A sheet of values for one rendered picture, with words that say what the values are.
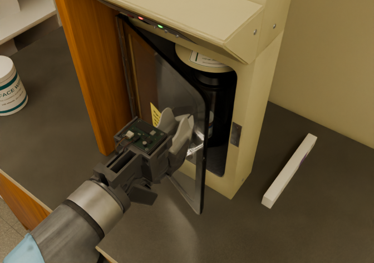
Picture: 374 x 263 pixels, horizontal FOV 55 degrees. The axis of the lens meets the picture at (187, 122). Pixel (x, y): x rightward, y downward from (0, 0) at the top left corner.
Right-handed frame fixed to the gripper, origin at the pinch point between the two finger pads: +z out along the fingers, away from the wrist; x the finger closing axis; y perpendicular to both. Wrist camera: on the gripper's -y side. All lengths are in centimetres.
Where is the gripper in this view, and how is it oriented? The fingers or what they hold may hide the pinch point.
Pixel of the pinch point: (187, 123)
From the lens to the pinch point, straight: 64.7
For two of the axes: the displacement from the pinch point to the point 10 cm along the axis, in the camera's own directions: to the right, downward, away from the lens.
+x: -8.1, -4.3, 3.9
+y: 0.0, -6.7, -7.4
